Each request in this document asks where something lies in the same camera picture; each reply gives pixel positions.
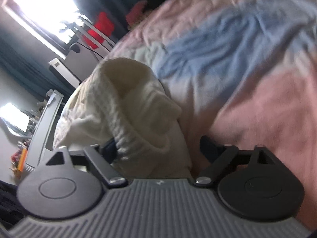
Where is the cream knit zip sweater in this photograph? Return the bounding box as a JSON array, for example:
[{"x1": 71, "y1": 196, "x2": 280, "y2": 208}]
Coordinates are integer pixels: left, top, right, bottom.
[{"x1": 53, "y1": 58, "x2": 192, "y2": 179}]

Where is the pink clothes pile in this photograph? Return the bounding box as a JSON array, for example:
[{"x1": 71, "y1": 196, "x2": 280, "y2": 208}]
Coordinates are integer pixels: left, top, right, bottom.
[{"x1": 125, "y1": 0, "x2": 147, "y2": 26}]

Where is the white dresser desk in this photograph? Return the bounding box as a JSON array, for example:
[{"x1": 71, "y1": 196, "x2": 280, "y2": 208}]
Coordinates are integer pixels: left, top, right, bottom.
[{"x1": 24, "y1": 90, "x2": 64, "y2": 173}]

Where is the orange box on desk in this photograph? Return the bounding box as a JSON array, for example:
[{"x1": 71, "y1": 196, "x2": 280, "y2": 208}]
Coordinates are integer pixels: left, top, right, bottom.
[{"x1": 17, "y1": 148, "x2": 28, "y2": 172}]

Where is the arched vanity mirror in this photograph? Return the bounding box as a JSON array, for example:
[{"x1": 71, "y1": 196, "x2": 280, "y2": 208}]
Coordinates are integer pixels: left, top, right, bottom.
[{"x1": 1, "y1": 103, "x2": 30, "y2": 137}]

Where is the dark teal left curtain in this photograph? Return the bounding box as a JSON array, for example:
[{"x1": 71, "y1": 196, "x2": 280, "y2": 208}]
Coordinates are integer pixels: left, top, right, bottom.
[{"x1": 1, "y1": 30, "x2": 75, "y2": 100}]

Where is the pastel patchwork bed quilt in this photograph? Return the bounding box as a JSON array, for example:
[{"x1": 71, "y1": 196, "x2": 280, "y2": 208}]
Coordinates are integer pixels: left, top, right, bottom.
[{"x1": 110, "y1": 0, "x2": 316, "y2": 229}]

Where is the white metal rack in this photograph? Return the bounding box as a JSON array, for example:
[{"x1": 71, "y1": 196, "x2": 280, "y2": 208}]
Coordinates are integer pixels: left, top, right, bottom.
[{"x1": 59, "y1": 14, "x2": 116, "y2": 53}]

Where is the red hanging bag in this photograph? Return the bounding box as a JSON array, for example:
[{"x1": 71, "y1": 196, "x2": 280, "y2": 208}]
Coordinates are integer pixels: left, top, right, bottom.
[{"x1": 83, "y1": 12, "x2": 115, "y2": 50}]

